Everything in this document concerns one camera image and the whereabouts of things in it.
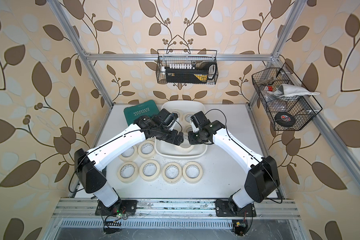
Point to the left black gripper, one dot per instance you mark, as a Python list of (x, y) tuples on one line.
[(174, 138)]

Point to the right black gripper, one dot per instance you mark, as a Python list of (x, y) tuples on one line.
[(192, 139)]

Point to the white plastic storage tray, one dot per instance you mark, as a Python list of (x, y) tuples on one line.
[(167, 150)]

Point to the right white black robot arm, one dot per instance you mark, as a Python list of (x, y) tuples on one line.
[(261, 173)]

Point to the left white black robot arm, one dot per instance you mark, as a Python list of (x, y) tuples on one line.
[(89, 164)]

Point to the black yellow box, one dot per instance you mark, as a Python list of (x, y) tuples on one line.
[(202, 73)]

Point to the black tape roll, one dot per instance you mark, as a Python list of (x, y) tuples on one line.
[(285, 120)]

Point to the green tool case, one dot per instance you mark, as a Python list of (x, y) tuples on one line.
[(148, 108)]

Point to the white cloth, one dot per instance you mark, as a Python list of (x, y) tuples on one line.
[(288, 91)]

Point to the black wire basket back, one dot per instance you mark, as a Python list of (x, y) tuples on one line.
[(167, 57)]

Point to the black wire basket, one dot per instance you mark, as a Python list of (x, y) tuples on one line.
[(167, 57), (303, 108)]

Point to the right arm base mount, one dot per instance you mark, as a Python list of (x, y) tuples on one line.
[(227, 208)]

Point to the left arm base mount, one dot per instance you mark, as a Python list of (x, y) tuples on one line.
[(120, 207)]

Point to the black wire basket right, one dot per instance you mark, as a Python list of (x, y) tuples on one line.
[(303, 108)]

